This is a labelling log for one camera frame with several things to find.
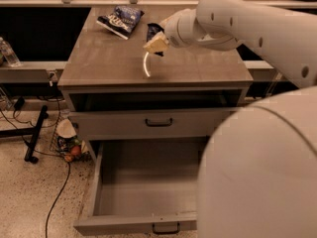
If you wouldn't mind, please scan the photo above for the clear water bottle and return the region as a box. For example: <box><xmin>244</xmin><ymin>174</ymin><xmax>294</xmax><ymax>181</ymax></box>
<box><xmin>0</xmin><ymin>37</ymin><xmax>22</xmax><ymax>67</ymax></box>

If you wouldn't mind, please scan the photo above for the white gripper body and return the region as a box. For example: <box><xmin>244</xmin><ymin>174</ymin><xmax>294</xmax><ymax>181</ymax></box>
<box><xmin>164</xmin><ymin>9</ymin><xmax>206</xmax><ymax>48</ymax></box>

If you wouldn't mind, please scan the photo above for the black stand leg left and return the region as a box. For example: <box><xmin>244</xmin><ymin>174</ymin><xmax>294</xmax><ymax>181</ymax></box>
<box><xmin>0</xmin><ymin>105</ymin><xmax>49</xmax><ymax>164</ymax></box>

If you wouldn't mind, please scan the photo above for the blue chip bag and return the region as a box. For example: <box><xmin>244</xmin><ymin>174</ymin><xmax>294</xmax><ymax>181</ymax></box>
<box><xmin>96</xmin><ymin>6</ymin><xmax>144</xmax><ymax>40</ymax></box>

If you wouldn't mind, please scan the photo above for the open grey lower drawer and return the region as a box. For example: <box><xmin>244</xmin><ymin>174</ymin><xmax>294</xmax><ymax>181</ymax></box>
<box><xmin>74</xmin><ymin>137</ymin><xmax>208</xmax><ymax>236</ymax></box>

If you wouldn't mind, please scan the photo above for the black power adapter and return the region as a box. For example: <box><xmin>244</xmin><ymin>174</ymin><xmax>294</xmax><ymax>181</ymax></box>
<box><xmin>14</xmin><ymin>96</ymin><xmax>25</xmax><ymax>111</ymax></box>

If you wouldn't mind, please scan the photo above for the grey upper drawer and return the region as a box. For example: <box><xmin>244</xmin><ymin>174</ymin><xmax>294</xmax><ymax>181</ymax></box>
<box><xmin>69</xmin><ymin>108</ymin><xmax>237</xmax><ymax>141</ymax></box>

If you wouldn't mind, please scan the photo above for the dark blue rxbar wrapper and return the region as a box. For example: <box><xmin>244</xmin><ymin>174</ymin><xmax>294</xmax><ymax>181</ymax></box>
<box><xmin>147</xmin><ymin>23</ymin><xmax>164</xmax><ymax>57</ymax></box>

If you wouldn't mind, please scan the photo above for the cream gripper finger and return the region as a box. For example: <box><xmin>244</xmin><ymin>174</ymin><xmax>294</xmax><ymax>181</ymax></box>
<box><xmin>144</xmin><ymin>32</ymin><xmax>169</xmax><ymax>54</ymax></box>
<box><xmin>158</xmin><ymin>17</ymin><xmax>172</xmax><ymax>29</ymax></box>

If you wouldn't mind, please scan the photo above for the black floor cable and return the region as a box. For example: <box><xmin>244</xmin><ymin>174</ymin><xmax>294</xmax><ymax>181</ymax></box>
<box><xmin>0</xmin><ymin>96</ymin><xmax>72</xmax><ymax>238</ymax></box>

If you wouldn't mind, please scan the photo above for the grey drawer cabinet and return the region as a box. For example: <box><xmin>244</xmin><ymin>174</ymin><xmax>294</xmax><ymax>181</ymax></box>
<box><xmin>58</xmin><ymin>5</ymin><xmax>253</xmax><ymax>156</ymax></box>

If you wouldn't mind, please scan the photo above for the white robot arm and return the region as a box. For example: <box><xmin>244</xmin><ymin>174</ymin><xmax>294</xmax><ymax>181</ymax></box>
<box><xmin>145</xmin><ymin>0</ymin><xmax>317</xmax><ymax>238</ymax></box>

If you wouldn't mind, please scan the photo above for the wire basket with items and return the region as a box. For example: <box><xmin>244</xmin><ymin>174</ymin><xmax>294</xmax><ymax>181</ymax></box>
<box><xmin>50</xmin><ymin>116</ymin><xmax>91</xmax><ymax>163</ymax></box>

